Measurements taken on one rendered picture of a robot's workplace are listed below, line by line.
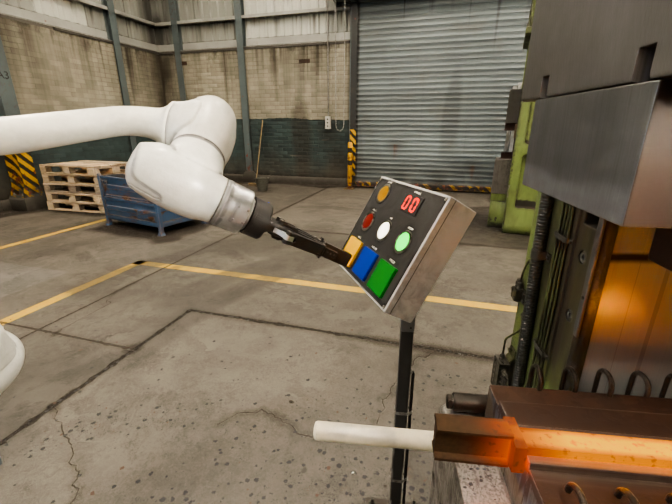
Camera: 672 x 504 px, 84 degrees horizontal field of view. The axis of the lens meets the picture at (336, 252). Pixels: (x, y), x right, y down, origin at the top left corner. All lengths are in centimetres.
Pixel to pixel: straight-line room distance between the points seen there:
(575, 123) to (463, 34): 802
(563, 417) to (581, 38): 43
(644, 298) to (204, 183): 70
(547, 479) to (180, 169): 64
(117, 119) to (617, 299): 89
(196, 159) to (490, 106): 779
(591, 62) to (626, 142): 9
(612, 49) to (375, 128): 808
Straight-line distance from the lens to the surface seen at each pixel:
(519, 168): 520
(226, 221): 69
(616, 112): 35
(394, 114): 834
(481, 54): 836
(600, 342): 71
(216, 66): 997
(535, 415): 57
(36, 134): 83
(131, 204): 559
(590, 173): 37
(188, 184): 67
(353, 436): 99
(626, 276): 67
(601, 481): 52
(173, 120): 79
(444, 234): 81
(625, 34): 37
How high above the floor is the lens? 134
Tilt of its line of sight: 19 degrees down
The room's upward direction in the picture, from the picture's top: straight up
